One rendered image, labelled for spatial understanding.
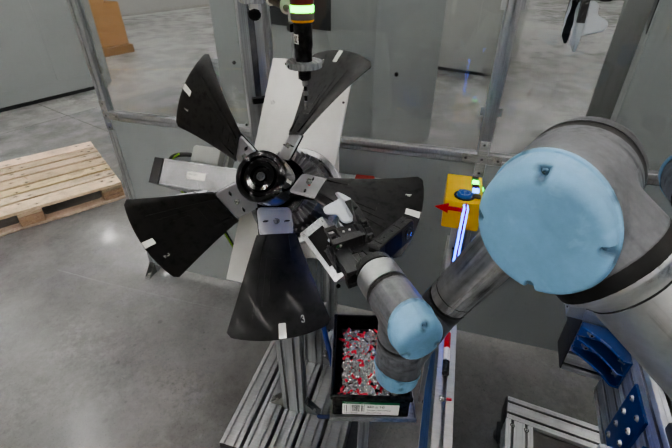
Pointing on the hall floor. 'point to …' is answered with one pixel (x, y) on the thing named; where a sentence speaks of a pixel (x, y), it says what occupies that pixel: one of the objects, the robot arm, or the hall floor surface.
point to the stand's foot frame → (334, 435)
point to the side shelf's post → (331, 299)
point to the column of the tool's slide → (249, 38)
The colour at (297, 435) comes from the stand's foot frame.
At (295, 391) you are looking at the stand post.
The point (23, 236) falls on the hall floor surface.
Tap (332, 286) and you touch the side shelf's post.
